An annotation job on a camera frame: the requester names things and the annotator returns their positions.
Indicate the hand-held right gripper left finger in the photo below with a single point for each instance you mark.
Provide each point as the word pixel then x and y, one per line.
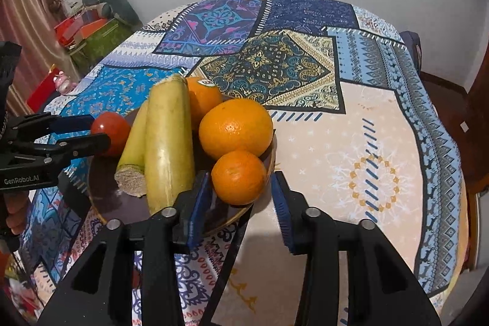
pixel 198 213

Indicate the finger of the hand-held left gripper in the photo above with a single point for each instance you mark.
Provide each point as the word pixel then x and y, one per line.
pixel 88 145
pixel 72 123

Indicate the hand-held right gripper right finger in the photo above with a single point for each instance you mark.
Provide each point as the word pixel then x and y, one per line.
pixel 282 213

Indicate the red tomato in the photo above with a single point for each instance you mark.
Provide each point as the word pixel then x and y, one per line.
pixel 114 131

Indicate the yellow-green sugarcane piece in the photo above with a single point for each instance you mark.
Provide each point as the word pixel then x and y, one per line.
pixel 131 158
pixel 168 146

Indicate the small tangerine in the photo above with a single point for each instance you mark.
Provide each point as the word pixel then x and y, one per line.
pixel 238 179

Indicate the purple plate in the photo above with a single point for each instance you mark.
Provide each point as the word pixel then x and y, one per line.
pixel 114 207

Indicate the stickered large orange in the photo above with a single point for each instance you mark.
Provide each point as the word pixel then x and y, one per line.
pixel 202 100

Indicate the person's left hand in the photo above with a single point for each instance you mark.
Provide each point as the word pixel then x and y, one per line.
pixel 17 211

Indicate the pink toy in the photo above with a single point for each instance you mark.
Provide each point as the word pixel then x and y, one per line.
pixel 63 83

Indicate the patchwork printed tablecloth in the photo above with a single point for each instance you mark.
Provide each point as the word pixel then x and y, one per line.
pixel 324 158

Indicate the green storage box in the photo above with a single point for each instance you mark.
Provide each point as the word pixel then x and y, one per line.
pixel 99 43

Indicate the red bag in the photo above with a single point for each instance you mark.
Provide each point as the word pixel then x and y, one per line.
pixel 68 28

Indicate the orange box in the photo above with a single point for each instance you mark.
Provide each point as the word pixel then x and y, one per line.
pixel 94 25

